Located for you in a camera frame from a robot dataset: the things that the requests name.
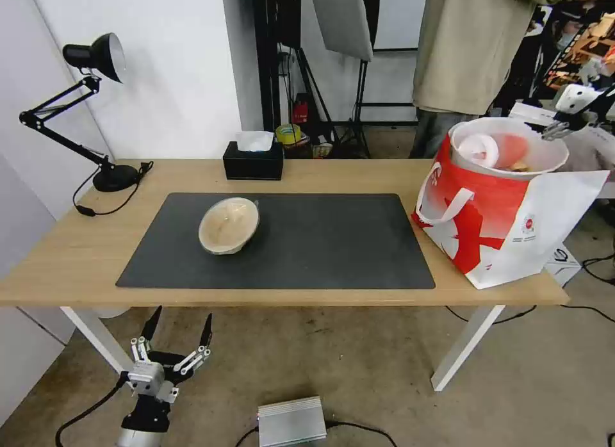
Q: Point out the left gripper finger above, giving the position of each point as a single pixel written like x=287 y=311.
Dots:
x=207 y=334
x=153 y=324

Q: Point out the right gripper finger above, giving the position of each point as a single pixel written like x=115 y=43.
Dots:
x=535 y=125
x=556 y=133

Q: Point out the red white takeout bag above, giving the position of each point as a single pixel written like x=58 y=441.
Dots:
x=528 y=216

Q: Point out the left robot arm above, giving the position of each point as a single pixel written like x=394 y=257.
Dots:
x=139 y=438

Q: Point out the white crumpled paper trash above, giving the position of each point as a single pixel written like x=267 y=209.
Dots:
x=475 y=147

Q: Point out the grey cloth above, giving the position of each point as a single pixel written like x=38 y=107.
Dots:
x=592 y=151

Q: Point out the white table leg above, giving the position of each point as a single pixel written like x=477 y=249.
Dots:
x=98 y=339
x=463 y=351

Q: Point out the shelf with wooden items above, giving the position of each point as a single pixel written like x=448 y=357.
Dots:
x=592 y=39

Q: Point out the person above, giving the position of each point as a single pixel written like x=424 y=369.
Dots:
x=461 y=48

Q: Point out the paper bowl with clear lid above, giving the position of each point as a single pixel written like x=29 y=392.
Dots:
x=226 y=226

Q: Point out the silver metal box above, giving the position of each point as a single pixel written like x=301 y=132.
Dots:
x=290 y=420

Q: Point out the white cardboard box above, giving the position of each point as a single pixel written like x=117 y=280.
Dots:
x=563 y=267

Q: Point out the black desk mat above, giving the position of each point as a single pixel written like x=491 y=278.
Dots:
x=326 y=245

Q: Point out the black desk lamp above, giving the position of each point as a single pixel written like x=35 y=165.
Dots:
x=113 y=178

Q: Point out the black tissue box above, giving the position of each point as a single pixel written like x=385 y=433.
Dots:
x=252 y=168

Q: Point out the black light stand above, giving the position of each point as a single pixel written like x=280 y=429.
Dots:
x=358 y=125

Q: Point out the white tissue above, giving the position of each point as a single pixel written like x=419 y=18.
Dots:
x=254 y=140

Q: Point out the yellow green tape roll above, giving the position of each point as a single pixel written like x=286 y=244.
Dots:
x=287 y=133

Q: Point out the grey softbox panel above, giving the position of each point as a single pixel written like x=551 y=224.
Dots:
x=341 y=19

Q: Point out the red small box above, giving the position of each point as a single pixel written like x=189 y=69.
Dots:
x=301 y=110

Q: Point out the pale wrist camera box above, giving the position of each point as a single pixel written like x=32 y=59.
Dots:
x=145 y=377
x=575 y=99

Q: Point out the black metal frame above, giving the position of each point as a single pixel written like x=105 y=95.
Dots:
x=269 y=58

